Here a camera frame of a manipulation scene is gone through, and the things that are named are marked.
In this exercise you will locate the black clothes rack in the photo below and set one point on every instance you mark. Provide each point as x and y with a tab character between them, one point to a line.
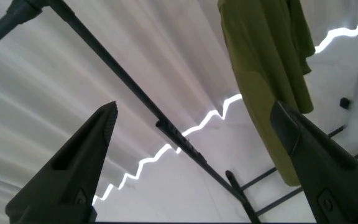
120	71

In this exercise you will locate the green long-sleeved shirt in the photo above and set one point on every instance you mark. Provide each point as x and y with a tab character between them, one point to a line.
259	62

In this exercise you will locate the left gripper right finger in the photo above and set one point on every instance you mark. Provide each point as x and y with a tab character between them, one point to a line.
334	180

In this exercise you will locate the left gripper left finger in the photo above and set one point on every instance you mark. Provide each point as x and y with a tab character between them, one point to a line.
70	177

